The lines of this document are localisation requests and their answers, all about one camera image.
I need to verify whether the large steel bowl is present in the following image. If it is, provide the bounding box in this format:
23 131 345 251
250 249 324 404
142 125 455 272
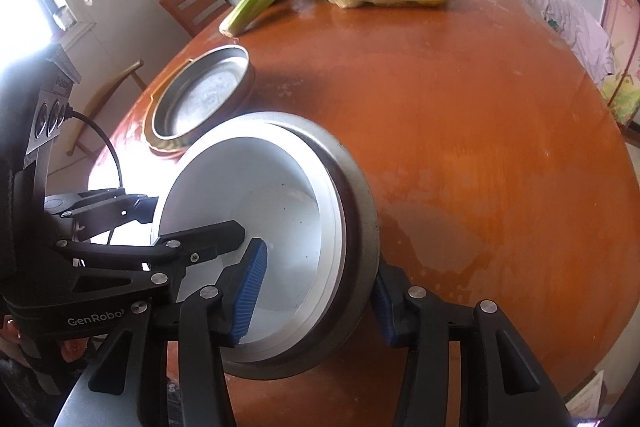
160 109 382 380

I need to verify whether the round steel plate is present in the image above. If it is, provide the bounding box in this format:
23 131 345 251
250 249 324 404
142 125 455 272
151 46 257 142

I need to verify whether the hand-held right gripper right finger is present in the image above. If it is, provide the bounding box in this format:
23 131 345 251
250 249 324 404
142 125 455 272
372 264 571 427

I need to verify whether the black cable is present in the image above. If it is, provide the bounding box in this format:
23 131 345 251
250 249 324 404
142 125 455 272
64 107 126 190

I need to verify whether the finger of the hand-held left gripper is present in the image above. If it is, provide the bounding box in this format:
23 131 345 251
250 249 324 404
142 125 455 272
45 188 161 240
55 220 246 295

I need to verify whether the wooden armchair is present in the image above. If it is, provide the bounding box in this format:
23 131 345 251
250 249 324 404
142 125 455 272
66 59 148 158

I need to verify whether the yellow shell-shaped plate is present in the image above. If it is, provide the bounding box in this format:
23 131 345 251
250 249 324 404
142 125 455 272
144 57 251 154

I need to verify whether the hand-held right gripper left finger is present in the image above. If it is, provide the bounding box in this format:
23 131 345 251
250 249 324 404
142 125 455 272
52 237 268 427

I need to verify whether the purple cloth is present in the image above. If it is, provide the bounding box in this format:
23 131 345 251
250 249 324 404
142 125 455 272
520 0 616 82

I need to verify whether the wooden slat-back chair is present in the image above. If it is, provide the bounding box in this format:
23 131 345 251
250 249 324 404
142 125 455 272
159 0 233 38

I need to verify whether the person's dark floral clothing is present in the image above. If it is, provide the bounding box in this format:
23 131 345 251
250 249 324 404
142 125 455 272
0 347 101 427

